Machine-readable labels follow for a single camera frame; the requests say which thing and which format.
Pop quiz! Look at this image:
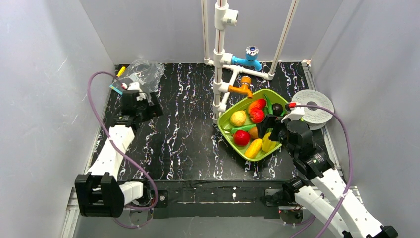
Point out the yellow screwdriver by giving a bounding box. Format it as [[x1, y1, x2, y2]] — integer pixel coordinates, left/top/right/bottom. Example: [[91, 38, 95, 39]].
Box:
[[116, 66, 126, 78]]

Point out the dark purple toy plum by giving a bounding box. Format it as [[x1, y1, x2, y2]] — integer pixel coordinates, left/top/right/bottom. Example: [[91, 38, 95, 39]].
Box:
[[272, 103, 284, 116]]

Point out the clear zip top bag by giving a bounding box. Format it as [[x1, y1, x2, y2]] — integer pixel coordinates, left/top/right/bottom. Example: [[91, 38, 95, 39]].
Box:
[[109, 59, 165, 95]]

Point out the green toy bean pod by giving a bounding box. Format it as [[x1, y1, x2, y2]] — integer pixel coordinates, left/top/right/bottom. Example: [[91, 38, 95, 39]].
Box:
[[264, 94, 273, 115]]

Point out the white PVC pipe frame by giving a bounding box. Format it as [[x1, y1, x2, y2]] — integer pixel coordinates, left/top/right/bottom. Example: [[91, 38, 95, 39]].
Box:
[[201, 0, 300, 125]]

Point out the brown orange toy potato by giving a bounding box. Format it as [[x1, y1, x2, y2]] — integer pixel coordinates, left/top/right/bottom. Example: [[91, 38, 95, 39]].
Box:
[[248, 126, 259, 139]]

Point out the orange faucet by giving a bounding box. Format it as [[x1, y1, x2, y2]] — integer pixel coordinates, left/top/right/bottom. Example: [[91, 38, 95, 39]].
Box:
[[228, 76, 253, 98]]

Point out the red toy strawberry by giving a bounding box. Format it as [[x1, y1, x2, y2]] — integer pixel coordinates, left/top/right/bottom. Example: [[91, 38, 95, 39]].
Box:
[[249, 110, 265, 123]]

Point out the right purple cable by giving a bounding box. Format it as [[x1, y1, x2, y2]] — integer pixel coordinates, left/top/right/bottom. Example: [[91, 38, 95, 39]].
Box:
[[288, 103, 353, 238]]

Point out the purple cable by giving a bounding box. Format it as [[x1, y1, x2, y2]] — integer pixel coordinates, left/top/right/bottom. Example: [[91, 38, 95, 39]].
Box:
[[86, 71, 159, 230], [288, 103, 353, 238]]

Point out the blue faucet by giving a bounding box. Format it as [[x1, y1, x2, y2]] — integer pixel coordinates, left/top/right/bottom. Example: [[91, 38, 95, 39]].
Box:
[[231, 46, 262, 71]]

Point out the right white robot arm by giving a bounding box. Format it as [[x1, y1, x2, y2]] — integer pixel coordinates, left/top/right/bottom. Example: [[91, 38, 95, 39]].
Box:
[[257, 102, 399, 238]]

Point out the green plastic basket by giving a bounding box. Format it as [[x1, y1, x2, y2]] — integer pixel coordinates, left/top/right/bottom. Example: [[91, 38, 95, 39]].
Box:
[[217, 89, 289, 162]]

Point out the white filament spool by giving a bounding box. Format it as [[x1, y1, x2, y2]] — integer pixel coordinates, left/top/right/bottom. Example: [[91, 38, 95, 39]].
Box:
[[292, 89, 334, 130]]

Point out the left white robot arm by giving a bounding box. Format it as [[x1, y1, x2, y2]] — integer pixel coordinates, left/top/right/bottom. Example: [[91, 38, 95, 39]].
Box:
[[75, 82, 163, 218]]

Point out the green toy chili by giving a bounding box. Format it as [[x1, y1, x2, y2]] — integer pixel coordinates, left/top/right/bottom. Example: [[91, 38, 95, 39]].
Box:
[[223, 124, 256, 134]]

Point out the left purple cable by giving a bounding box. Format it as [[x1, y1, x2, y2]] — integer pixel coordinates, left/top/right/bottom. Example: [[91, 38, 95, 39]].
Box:
[[86, 71, 159, 230]]

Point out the red toy apple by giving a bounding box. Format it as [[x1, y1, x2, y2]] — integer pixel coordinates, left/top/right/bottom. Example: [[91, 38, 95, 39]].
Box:
[[233, 130, 251, 146]]

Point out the orange red toy fruit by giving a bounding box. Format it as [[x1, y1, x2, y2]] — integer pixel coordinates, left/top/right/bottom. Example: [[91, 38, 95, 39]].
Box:
[[247, 99, 266, 114]]

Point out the yellow toy lemon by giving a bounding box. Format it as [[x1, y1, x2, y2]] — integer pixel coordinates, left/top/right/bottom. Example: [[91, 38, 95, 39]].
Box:
[[230, 110, 247, 127]]

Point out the yellow orange toy mango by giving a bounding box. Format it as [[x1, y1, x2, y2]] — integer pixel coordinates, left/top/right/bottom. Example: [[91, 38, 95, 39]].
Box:
[[244, 138, 263, 159]]

